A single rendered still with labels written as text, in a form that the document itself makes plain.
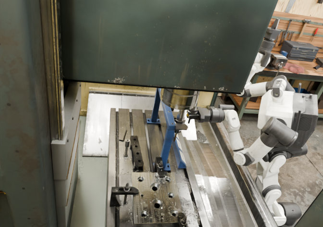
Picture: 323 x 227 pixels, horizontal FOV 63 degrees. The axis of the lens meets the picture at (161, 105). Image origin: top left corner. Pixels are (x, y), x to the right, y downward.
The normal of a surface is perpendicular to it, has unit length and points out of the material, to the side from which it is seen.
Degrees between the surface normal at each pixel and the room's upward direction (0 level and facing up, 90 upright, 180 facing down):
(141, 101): 24
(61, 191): 90
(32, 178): 90
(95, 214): 0
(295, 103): 18
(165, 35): 90
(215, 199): 8
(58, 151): 90
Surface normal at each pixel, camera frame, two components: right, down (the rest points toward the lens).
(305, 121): -0.38, 0.58
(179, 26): 0.14, 0.56
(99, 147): 0.21, -0.52
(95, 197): 0.17, -0.83
